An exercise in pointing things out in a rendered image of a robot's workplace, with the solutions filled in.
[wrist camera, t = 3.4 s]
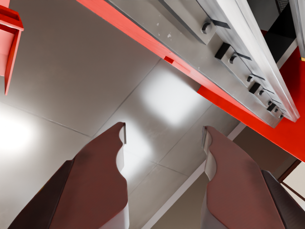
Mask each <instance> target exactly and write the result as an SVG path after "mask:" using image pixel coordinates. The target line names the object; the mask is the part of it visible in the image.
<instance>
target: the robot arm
mask: <svg viewBox="0 0 305 229"><path fill-rule="evenodd" d="M125 144H127V139H126V123H125V122H117V123H116V124H115V125H113V126H112V127H110V128H109V129H107V130H106V131H104V132H103V133H102V134H100V135H99V136H97V137H96V138H95V139H93V140H92V141H90V142H89V143H87V144H86V145H85V146H84V147H83V148H82V149H81V150H80V151H79V152H78V153H77V154H76V155H75V157H74V158H73V159H72V160H66V161H65V162H64V163H63V164H62V166H61V167H60V168H59V169H58V170H57V171H56V172H55V173H54V175H53V176H52V177H51V178H50V179H49V180H48V181H47V182H46V184H45V185H44V186H43V187H42V188H41V189H40V190H39V191H38V193H37V194H36V195H35V196H34V197H33V198H32V199H31V200H30V202H29V203H28V204H27V205H26V206H25V207H24V208H23V209H22V210H21V212H20V213H19V214H18V215H17V216H16V218H15V219H14V220H13V222H12V223H11V224H10V226H9V227H8V229H128V228H129V211H128V188H127V180H126V179H125V178H124V177H123V176H122V175H121V171H122V169H123V168H124V155H123V147H124V145H125ZM201 148H203V149H204V151H205V152H206V154H207V159H206V163H205V168H204V171H205V173H206V174H207V176H208V178H209V180H210V182H209V183H208V184H207V188H206V191H205V196H204V200H203V204H202V209H201V229H305V211H304V210H303V209H302V207H301V206H300V205H299V204H298V203H297V202H296V201H295V200H294V198H293V197H292V196H291V195H290V194H289V193H288V192H287V191H286V189H285V188H284V187H283V186H282V185H281V184H280V183H279V182H278V180H277V179H276V178H275V177H274V176H273V175H272V174H271V173H270V171H267V170H262V169H261V168H260V167H259V166H258V164H257V163H256V162H255V161H254V160H253V159H252V158H251V157H250V156H249V155H248V154H247V153H246V152H245V151H244V150H243V149H242V148H240V147H239V146H238V145H236V144H235V143H234V142H233V141H231V140H230V139H229V138H227V137H226V136H225V135H223V134H222V133H221V132H219V131H218V130H217V129H215V128H214V127H212V126H203V128H202V145H201Z"/></svg>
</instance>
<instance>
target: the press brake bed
mask: <svg viewBox="0 0 305 229"><path fill-rule="evenodd" d="M76 1H78V2H79V3H81V4H82V5H83V6H85V7H86V8H88V9H89V10H91V11H92V12H94V13H95V14H97V15H98V16H100V17H101V18H103V19H104V20H106V21H107V22H109V23H110V24H112V25H113V26H115V27H116V28H118V29H119V30H121V31H122V32H123V33H125V34H127V35H128V36H130V37H131V38H133V39H134V40H136V41H137V42H138V43H140V44H141V45H143V46H144V47H146V48H147V49H149V50H150V51H152V52H153V53H155V54H156V55H158V56H159V57H161V58H162V59H164V58H165V56H167V57H169V58H170V59H172V60H174V61H176V62H177V63H178V64H180V65H181V66H182V67H184V68H185V69H187V70H188V71H190V73H189V75H188V76H189V77H191V78H192V79H193V80H195V81H196V82H198V83H199V84H201V85H203V86H204V87H206V88H207V89H209V90H210V91H212V92H213V93H215V94H217V95H218V96H220V97H222V98H224V99H225V100H227V101H229V102H230V103H232V104H234V105H235V106H237V107H239V108H240V109H242V110H244V111H245V112H247V113H249V114H250V115H252V116H254V117H255V118H257V119H259V118H258V117H257V116H256V115H254V114H253V113H252V112H250V111H249V110H248V109H246V108H245V107H244V106H242V105H241V104H240V103H238V102H237V101H236V100H234V99H233V98H232V97H231V96H229V95H228V94H227V93H225V92H224V91H223V90H221V89H220V88H219V87H217V86H216V85H215V84H213V83H212V82H211V81H210V80H208V79H207V78H206V77H204V76H203V75H202V74H200V73H199V72H197V71H196V70H195V69H194V68H192V67H191V66H190V65H188V64H187V63H186V62H184V61H183V60H182V59H180V58H179V57H178V56H176V55H175V54H174V53H172V52H171V51H170V50H169V49H167V48H166V47H165V46H163V45H162V44H161V43H159V42H158V41H157V40H155V39H154V38H153V37H151V36H150V35H149V34H148V33H146V32H145V31H144V30H142V29H141V28H139V27H138V26H137V25H135V24H134V23H133V22H132V21H130V20H129V19H128V18H126V17H125V16H124V15H122V14H121V13H120V12H118V11H117V10H116V9H114V8H113V7H112V6H111V5H109V4H108V3H107V2H105V1H104V0H76ZM259 120H260V121H262V120H261V119H259ZM262 122H264V121H262ZM264 123H265V122H264Z"/></svg>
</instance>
